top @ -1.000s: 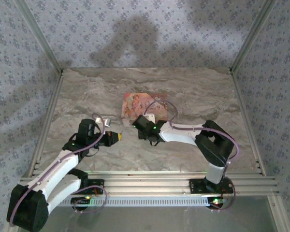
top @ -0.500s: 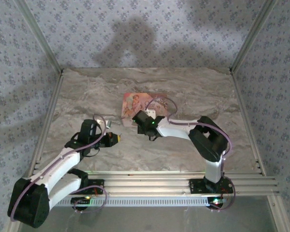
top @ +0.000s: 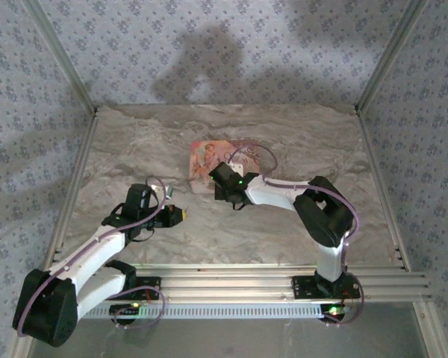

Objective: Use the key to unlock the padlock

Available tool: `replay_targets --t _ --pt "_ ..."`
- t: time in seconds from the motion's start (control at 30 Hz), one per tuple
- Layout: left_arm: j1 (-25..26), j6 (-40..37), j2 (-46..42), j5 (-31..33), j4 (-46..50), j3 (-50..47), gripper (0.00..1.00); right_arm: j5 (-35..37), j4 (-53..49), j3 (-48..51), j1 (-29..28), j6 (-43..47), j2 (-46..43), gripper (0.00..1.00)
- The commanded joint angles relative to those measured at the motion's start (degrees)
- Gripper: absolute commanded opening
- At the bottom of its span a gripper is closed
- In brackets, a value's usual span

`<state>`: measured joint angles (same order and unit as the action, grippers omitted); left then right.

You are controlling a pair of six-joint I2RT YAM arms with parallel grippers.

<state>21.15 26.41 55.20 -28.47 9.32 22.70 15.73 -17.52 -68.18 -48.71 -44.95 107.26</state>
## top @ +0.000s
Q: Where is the decorated pink wooden box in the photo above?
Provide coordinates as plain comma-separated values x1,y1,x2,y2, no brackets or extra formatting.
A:
187,139,264,195

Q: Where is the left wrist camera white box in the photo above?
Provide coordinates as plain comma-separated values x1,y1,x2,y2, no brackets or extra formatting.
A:
153,183,175,199

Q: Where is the aluminium side rail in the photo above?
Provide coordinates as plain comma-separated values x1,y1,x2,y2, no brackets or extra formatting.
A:
354,110,412,272
44,110,100,271

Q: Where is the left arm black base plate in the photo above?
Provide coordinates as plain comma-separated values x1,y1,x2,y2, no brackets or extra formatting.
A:
108,276,162,301

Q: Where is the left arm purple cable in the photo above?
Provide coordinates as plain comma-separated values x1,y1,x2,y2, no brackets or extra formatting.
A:
13,175,167,337

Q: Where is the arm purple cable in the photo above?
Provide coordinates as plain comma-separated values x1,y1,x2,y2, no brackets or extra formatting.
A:
13,175,167,337
227,142,365,327

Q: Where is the horizontal aluminium mounting rail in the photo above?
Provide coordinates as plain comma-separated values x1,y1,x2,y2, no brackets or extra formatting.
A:
27,263,432,303

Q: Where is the white slotted cable duct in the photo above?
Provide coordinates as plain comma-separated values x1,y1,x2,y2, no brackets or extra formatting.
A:
74,302,332,321

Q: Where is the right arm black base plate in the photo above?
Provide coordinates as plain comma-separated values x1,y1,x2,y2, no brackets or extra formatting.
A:
290,274,361,299

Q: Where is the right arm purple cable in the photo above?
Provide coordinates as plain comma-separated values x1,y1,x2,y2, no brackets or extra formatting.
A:
227,142,365,327

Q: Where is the aluminium corner post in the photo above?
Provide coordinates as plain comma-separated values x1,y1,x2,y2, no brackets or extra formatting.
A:
353,0,430,115
23,0,99,117

